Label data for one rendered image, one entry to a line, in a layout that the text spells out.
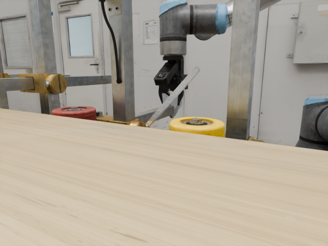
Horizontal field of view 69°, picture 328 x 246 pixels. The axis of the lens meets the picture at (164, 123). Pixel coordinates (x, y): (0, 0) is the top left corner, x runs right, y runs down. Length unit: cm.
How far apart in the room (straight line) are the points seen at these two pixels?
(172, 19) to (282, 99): 248
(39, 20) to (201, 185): 61
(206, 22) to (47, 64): 48
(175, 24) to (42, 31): 38
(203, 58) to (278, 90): 100
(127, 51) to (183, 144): 31
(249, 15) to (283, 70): 272
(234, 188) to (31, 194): 13
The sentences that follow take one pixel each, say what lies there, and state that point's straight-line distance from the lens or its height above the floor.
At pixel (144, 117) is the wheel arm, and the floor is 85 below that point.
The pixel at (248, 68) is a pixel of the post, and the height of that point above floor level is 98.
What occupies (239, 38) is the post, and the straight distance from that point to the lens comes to 41.
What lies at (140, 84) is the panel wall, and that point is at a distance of 365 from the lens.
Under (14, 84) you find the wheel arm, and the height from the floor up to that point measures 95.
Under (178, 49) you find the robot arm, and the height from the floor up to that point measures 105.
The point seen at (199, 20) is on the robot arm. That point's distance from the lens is 81.
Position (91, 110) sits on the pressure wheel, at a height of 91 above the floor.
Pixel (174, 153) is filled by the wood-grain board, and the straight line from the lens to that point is 23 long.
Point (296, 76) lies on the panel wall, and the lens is 313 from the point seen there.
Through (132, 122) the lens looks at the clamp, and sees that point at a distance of 52.
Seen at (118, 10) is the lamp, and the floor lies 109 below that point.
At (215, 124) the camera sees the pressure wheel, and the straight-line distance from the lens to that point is 33.
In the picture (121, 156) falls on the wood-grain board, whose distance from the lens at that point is 23.
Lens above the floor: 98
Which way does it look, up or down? 13 degrees down
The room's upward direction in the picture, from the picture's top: straight up
